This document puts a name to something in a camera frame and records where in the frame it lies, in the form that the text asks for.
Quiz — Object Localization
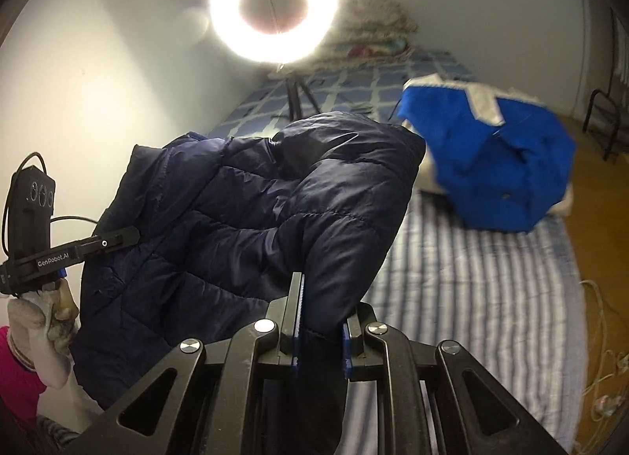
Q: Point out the navy quilted puffer jacket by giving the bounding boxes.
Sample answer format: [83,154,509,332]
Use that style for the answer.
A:
[70,112,425,454]

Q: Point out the left hand in white glove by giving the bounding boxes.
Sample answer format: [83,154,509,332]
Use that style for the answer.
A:
[7,277,79,389]

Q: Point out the blue white striped blanket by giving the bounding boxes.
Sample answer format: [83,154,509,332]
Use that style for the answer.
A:
[364,191,587,451]

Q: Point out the blue checked bed sheet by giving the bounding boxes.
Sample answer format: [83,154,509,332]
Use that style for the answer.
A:
[207,50,476,139]

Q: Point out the folded floral quilt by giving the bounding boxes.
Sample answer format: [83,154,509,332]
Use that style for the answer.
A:
[309,0,418,66]

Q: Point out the white cables on floor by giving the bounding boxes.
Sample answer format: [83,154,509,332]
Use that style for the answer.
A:
[579,279,629,436]

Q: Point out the black metal chair frame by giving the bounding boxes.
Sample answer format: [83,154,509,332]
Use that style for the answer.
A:
[582,88,628,161]

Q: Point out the white ring light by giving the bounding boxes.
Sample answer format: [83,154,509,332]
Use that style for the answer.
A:
[208,0,340,65]

